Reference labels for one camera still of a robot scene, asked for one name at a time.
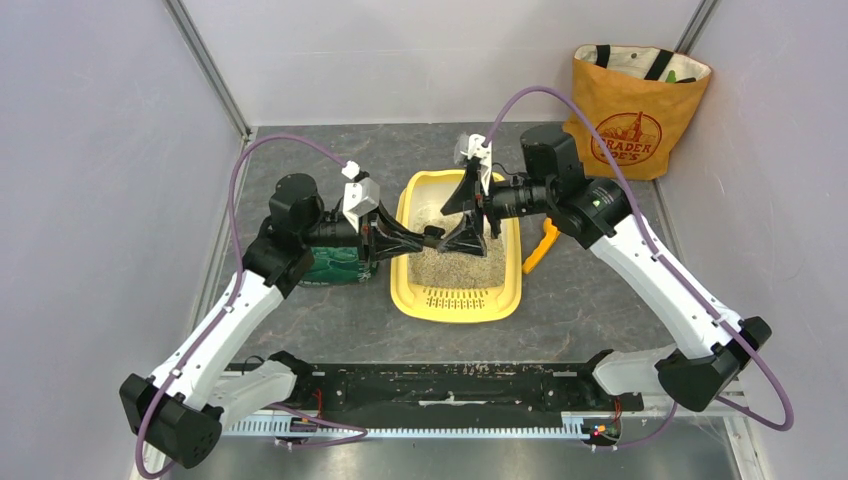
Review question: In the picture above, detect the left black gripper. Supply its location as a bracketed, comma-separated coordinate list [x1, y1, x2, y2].
[301, 196, 422, 267]

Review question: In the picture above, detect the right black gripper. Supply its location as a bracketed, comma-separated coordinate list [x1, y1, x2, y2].
[437, 165, 556, 257]

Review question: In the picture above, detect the yellow litter box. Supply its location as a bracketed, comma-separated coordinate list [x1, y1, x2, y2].
[390, 169, 522, 323]

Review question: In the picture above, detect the green litter bag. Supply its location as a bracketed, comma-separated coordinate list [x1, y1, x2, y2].
[299, 247, 379, 287]

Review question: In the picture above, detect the orange litter scoop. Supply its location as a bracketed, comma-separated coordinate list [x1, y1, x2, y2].
[522, 218, 560, 275]

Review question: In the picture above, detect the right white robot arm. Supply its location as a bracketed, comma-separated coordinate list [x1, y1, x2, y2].
[436, 125, 772, 412]

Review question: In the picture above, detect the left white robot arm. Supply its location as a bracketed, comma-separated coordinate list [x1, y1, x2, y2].
[119, 173, 445, 479]

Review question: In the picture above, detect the grey litter pile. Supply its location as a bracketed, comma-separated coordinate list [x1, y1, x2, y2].
[407, 204, 506, 289]

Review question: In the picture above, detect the orange Trader Joe's bag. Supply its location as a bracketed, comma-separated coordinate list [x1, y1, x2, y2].
[563, 44, 712, 181]

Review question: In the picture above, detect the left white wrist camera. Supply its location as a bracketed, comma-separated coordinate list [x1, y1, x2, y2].
[341, 161, 381, 232]

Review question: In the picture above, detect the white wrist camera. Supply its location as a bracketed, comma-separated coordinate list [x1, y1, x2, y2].
[454, 133, 493, 196]
[341, 161, 381, 232]

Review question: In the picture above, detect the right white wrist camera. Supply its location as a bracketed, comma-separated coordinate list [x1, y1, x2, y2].
[454, 133, 493, 196]

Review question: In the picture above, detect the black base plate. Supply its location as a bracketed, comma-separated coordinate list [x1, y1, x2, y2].
[225, 361, 645, 431]

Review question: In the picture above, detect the aluminium rail frame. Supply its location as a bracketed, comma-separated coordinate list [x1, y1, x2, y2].
[129, 370, 773, 480]

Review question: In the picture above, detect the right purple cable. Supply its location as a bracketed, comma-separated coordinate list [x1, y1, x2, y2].
[482, 86, 796, 453]

